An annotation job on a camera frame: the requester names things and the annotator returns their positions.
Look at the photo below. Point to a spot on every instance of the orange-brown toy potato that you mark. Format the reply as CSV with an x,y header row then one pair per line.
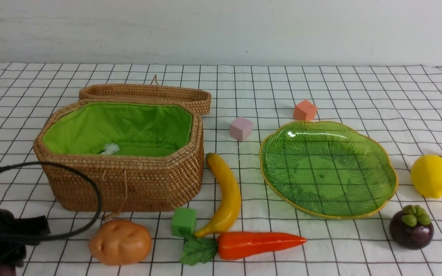
x,y
120,242

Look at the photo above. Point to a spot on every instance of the orange toy carrot green leaves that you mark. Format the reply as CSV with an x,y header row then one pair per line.
x,y
235,245

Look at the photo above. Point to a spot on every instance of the yellow toy banana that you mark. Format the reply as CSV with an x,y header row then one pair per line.
x,y
229,208

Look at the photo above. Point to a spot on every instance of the dark purple toy mangosteen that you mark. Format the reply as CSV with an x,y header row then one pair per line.
x,y
411,227

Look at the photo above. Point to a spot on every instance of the yellow toy lemon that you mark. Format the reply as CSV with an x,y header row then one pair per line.
x,y
426,176

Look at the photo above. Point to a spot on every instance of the purple toy eggplant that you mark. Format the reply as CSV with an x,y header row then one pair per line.
x,y
7,270

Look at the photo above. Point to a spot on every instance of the white black grid tablecloth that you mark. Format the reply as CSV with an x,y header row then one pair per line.
x,y
399,107

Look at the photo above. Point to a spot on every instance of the woven rattan basket green lining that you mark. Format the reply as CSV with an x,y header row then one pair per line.
x,y
143,156

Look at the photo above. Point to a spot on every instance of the green foam cube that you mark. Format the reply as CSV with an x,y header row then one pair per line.
x,y
183,221

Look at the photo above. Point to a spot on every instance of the woven rattan basket lid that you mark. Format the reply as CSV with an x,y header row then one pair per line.
x,y
197,100

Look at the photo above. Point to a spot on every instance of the pink foam cube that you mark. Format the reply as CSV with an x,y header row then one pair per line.
x,y
241,129

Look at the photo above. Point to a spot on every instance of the orange foam cube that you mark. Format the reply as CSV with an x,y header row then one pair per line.
x,y
305,111

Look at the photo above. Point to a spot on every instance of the green glass leaf plate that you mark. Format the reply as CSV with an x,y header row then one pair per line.
x,y
328,169

